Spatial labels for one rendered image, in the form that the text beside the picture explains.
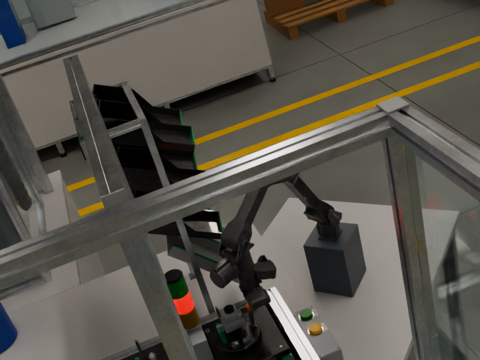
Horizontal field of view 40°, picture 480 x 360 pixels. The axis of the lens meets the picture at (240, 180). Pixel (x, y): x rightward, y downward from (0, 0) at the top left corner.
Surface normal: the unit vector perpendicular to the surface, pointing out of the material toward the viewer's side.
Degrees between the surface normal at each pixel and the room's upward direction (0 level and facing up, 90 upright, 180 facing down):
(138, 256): 90
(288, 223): 0
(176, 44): 90
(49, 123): 90
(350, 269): 90
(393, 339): 0
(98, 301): 0
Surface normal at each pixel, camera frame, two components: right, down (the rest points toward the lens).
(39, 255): 0.30, 0.43
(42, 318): -0.24, -0.83
